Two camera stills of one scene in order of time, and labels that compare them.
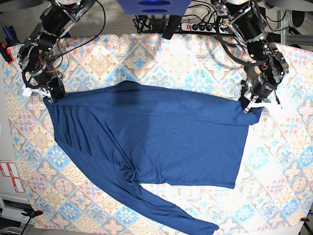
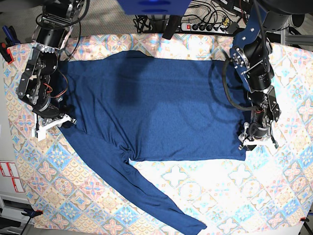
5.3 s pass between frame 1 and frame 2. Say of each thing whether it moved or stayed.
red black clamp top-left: stayed
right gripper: moved
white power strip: stayed
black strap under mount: stayed
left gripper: moved
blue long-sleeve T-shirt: moved
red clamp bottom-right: stayed
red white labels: stayed
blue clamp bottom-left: stayed
